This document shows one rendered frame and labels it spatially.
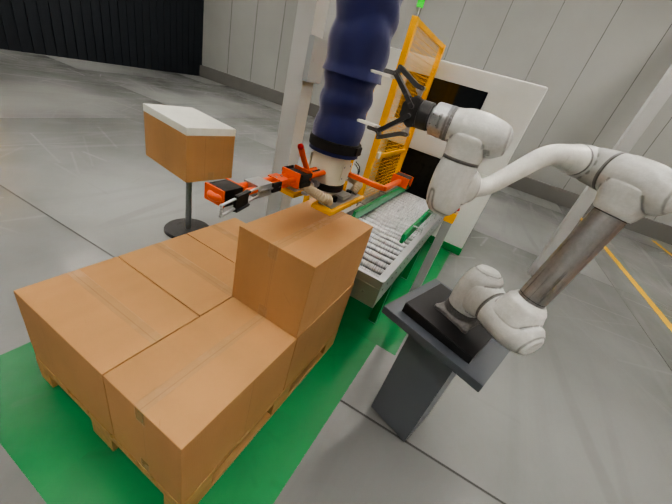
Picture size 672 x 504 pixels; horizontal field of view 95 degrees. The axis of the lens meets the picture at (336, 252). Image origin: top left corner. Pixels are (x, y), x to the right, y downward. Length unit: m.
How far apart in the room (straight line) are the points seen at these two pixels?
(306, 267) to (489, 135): 0.76
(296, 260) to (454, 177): 0.67
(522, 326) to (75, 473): 1.83
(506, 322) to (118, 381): 1.39
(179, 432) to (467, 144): 1.19
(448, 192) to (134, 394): 1.18
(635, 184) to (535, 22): 9.53
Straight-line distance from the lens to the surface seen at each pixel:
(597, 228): 1.29
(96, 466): 1.83
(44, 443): 1.95
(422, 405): 1.78
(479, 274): 1.42
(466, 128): 0.91
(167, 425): 1.23
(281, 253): 1.28
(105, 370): 1.39
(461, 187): 0.93
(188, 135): 2.50
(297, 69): 2.78
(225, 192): 0.93
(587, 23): 10.74
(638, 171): 1.28
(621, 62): 10.77
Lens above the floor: 1.61
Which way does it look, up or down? 30 degrees down
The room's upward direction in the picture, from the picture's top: 17 degrees clockwise
